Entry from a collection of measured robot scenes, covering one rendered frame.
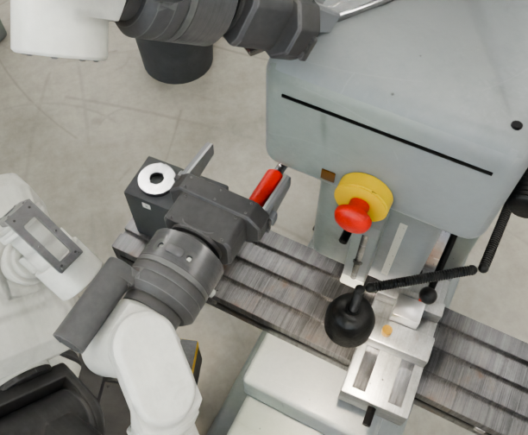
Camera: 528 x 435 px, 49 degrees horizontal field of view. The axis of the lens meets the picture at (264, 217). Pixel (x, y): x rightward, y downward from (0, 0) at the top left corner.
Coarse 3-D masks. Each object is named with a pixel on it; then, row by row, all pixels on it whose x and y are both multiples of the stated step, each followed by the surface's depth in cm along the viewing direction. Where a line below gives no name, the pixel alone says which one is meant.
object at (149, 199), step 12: (144, 168) 140; (156, 168) 140; (168, 168) 140; (180, 168) 141; (132, 180) 139; (144, 180) 138; (156, 180) 139; (168, 180) 138; (132, 192) 138; (144, 192) 137; (156, 192) 136; (168, 192) 137; (132, 204) 141; (144, 204) 138; (156, 204) 136; (168, 204) 136; (144, 216) 144; (156, 216) 141; (144, 228) 150; (156, 228) 146
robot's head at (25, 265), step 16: (32, 224) 68; (16, 240) 68; (48, 240) 69; (16, 256) 72; (32, 256) 68; (64, 256) 69; (80, 256) 70; (96, 256) 73; (16, 272) 72; (32, 272) 72; (48, 272) 69; (64, 272) 69; (80, 272) 70; (96, 272) 71; (64, 288) 70; (80, 288) 70
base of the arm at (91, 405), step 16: (64, 368) 80; (32, 384) 76; (48, 384) 77; (64, 384) 80; (80, 384) 79; (0, 400) 72; (16, 400) 74; (32, 400) 77; (96, 400) 78; (0, 416) 73; (96, 416) 77
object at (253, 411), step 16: (256, 400) 150; (240, 416) 149; (256, 416) 148; (272, 416) 148; (288, 416) 148; (240, 432) 146; (256, 432) 146; (272, 432) 146; (288, 432) 146; (304, 432) 146; (320, 432) 146
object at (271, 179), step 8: (280, 168) 71; (264, 176) 70; (272, 176) 69; (280, 176) 70; (264, 184) 69; (272, 184) 69; (256, 192) 68; (264, 192) 68; (256, 200) 68; (264, 200) 68
